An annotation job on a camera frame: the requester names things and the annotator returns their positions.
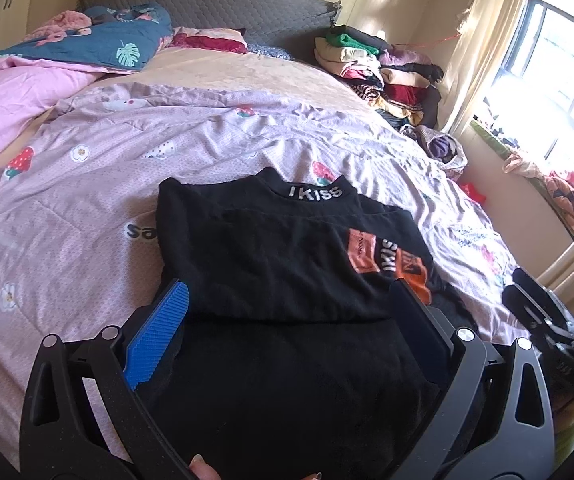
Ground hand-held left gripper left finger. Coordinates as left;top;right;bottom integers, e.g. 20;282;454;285
19;280;203;480

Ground clothes on windowsill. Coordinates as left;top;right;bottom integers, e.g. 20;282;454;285
470;120;574;239

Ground black sweater with orange cuffs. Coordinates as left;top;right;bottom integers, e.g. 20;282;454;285
137;167;479;480

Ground pile of folded clothes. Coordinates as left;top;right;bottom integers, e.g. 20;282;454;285
314;25;445;131

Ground lilac strawberry print quilt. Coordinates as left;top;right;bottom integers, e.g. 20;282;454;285
0;82;533;466

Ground blue patterned pillow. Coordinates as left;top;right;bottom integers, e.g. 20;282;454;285
247;44;295;62

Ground person's left hand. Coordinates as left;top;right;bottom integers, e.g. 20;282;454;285
189;454;228;480

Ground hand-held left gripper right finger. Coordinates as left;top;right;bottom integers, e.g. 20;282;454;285
389;277;555;480

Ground beige bed sheet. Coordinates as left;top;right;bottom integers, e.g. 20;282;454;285
142;47;383;117

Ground red cloth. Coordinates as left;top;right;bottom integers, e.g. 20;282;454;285
460;182;489;207

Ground teal leaf print blanket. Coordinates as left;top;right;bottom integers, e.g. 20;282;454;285
0;2;175;76

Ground grey quilted headboard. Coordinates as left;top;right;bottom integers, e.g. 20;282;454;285
76;0;343;61

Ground pink quilt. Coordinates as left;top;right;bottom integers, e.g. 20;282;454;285
0;55;112;186

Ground cream curtain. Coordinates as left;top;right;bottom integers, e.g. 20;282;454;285
440;0;534;137

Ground dark red pillow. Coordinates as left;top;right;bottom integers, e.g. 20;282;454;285
169;27;248;54

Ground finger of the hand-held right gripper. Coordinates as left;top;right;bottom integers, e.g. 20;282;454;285
501;287;569;361
512;267;574;332

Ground window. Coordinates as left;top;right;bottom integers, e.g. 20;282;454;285
487;0;574;171

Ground purple cloth bundle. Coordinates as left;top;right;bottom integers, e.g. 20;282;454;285
402;124;468;181

